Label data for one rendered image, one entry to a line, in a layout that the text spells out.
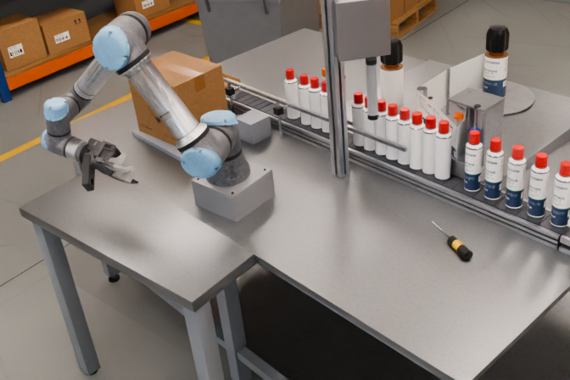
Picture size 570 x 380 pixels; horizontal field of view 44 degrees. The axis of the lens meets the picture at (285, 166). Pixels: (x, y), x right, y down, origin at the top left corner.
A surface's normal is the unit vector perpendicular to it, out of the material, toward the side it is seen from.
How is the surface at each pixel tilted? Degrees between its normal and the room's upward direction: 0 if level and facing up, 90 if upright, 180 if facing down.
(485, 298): 0
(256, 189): 90
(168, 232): 0
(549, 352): 0
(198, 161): 99
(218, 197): 90
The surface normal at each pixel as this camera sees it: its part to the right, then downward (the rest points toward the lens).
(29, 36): 0.73, 0.29
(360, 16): 0.13, 0.49
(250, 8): -0.35, 0.55
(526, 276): -0.09, -0.86
